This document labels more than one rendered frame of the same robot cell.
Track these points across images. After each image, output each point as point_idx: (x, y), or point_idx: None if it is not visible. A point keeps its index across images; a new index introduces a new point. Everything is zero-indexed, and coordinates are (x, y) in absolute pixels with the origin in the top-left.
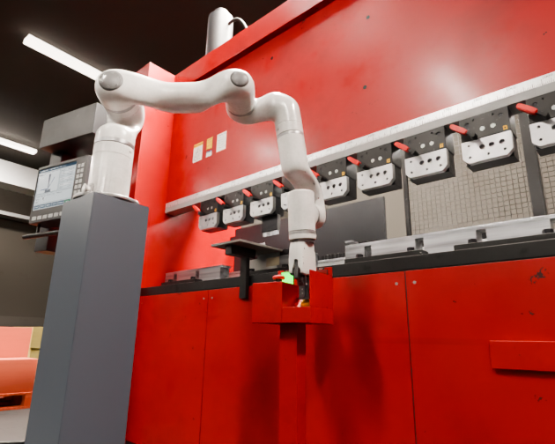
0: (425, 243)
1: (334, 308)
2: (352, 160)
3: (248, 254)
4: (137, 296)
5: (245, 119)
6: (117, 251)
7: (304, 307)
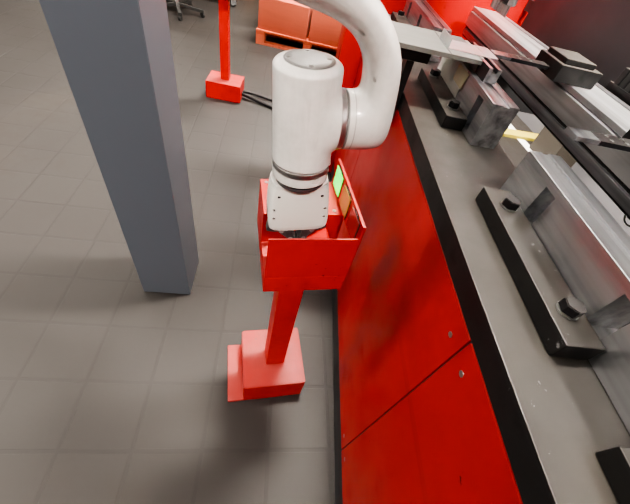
0: (625, 330)
1: (406, 248)
2: None
3: (413, 54)
4: (157, 131)
5: None
6: (109, 75)
7: (263, 271)
